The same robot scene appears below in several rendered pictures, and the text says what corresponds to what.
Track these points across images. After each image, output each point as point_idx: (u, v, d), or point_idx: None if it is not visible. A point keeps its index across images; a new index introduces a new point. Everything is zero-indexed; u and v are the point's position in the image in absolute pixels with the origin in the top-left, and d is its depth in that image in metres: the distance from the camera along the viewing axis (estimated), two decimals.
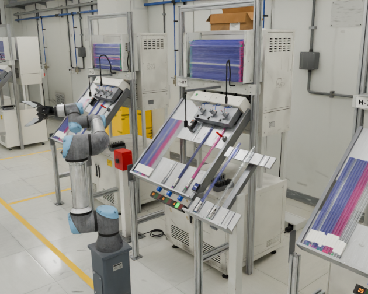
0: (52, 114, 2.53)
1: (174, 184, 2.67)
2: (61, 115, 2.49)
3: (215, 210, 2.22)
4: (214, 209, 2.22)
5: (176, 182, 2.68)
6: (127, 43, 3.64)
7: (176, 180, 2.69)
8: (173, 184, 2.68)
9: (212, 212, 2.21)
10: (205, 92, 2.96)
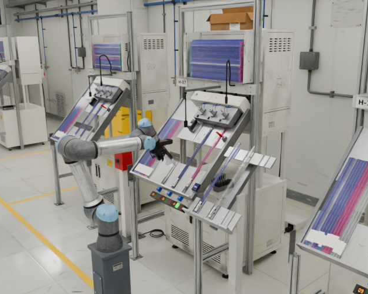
0: None
1: (174, 184, 2.67)
2: None
3: (215, 210, 2.22)
4: (214, 209, 2.22)
5: (176, 182, 2.68)
6: (127, 43, 3.64)
7: (176, 180, 2.69)
8: (173, 184, 2.68)
9: (212, 212, 2.21)
10: (205, 92, 2.96)
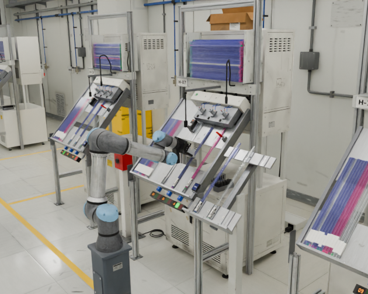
0: (179, 142, 2.62)
1: (174, 184, 2.67)
2: (173, 146, 2.57)
3: (215, 210, 2.22)
4: (214, 209, 2.22)
5: (176, 182, 2.68)
6: (127, 43, 3.64)
7: (176, 180, 2.69)
8: (173, 184, 2.68)
9: (212, 212, 2.21)
10: (205, 92, 2.96)
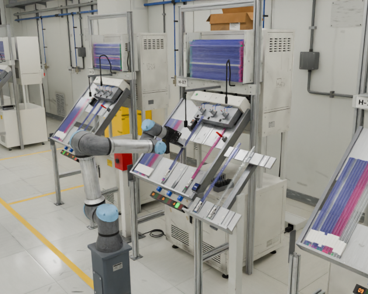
0: (169, 132, 2.55)
1: (165, 176, 2.61)
2: (162, 135, 2.50)
3: (215, 210, 2.22)
4: (214, 209, 2.22)
5: (166, 174, 2.62)
6: (127, 43, 3.64)
7: (166, 172, 2.62)
8: (164, 175, 2.62)
9: (212, 212, 2.21)
10: (205, 92, 2.96)
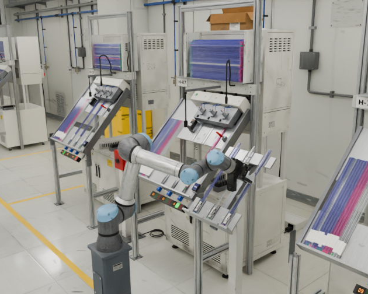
0: (237, 165, 2.09)
1: (226, 221, 2.13)
2: (231, 170, 2.04)
3: (215, 210, 2.22)
4: (214, 209, 2.22)
5: (228, 219, 2.13)
6: (127, 43, 3.64)
7: (227, 216, 2.14)
8: (224, 220, 2.13)
9: (212, 212, 2.21)
10: (205, 92, 2.96)
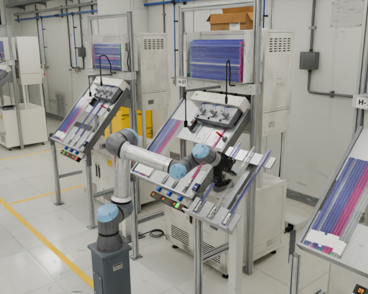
0: (222, 158, 2.17)
1: (226, 221, 2.13)
2: (216, 163, 2.12)
3: (215, 210, 2.22)
4: (214, 209, 2.22)
5: (228, 219, 2.13)
6: (127, 43, 3.64)
7: (227, 216, 2.14)
8: (224, 220, 2.13)
9: (212, 212, 2.21)
10: (205, 92, 2.96)
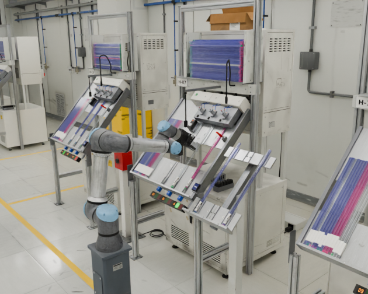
0: (183, 134, 2.63)
1: (226, 221, 2.13)
2: (177, 137, 2.58)
3: (177, 179, 2.68)
4: (177, 178, 2.68)
5: (228, 219, 2.13)
6: (127, 43, 3.64)
7: (227, 216, 2.14)
8: (224, 220, 2.13)
9: (175, 181, 2.68)
10: (205, 92, 2.96)
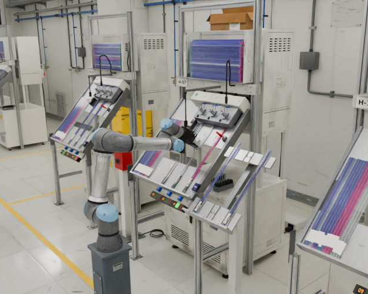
0: (186, 132, 2.64)
1: (226, 221, 2.13)
2: (179, 135, 2.59)
3: (180, 177, 2.69)
4: (179, 176, 2.69)
5: (228, 219, 2.13)
6: (127, 43, 3.64)
7: (227, 216, 2.14)
8: (224, 220, 2.13)
9: (177, 178, 2.68)
10: (205, 92, 2.96)
